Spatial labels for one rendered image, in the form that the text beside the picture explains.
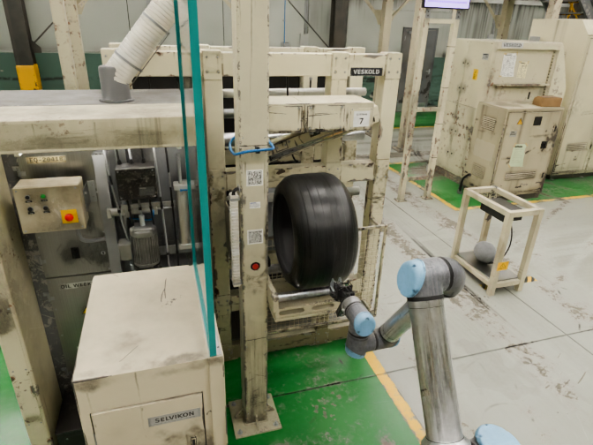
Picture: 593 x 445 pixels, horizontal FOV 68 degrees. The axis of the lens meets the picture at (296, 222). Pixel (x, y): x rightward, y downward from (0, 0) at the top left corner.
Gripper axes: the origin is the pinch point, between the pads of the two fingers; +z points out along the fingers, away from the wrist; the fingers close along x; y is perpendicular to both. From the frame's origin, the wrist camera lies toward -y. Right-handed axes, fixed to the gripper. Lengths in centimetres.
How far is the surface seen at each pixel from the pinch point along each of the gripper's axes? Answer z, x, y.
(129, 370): -65, 86, 25
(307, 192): 12.1, 10.7, 42.7
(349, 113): 43, -20, 72
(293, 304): 9.0, 16.7, -14.7
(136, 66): 46, 79, 94
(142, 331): -48, 83, 25
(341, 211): 3.4, -2.7, 35.9
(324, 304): 7.0, 1.0, -16.0
